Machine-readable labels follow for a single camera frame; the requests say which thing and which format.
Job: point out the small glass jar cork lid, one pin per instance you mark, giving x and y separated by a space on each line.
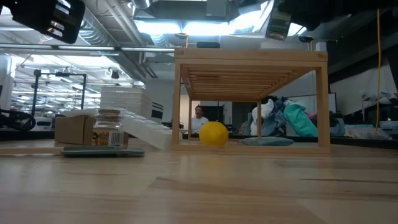
108 127

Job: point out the wooden slatted shelf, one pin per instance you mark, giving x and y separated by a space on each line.
248 56

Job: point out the teal garment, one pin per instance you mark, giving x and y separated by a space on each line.
298 121

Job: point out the stack of white bins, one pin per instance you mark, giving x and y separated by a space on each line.
126 99

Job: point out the brown cardboard box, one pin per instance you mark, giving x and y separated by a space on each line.
73 129

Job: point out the blue denim garment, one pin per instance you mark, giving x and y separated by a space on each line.
278 118

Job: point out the white cloth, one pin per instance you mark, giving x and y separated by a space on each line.
262 115

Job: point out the flat blue-grey pad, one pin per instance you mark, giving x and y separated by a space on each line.
267 141

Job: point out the grey rounded square pad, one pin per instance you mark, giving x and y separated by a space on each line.
102 152

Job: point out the black white crate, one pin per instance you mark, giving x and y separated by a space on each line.
157 112

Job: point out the white ice cube tray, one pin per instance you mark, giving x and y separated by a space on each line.
149 133

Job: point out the yellow lemon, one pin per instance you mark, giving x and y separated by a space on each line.
213 133

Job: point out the person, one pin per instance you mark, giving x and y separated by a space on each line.
198 119

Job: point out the black stand frame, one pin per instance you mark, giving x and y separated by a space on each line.
35 93

